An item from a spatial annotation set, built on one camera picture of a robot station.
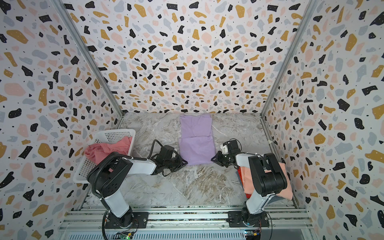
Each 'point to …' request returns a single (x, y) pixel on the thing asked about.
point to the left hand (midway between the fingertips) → (189, 160)
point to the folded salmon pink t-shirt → (249, 188)
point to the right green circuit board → (251, 232)
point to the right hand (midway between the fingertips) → (210, 157)
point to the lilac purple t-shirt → (196, 142)
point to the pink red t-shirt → (97, 152)
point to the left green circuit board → (124, 235)
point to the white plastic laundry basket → (87, 163)
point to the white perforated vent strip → (163, 235)
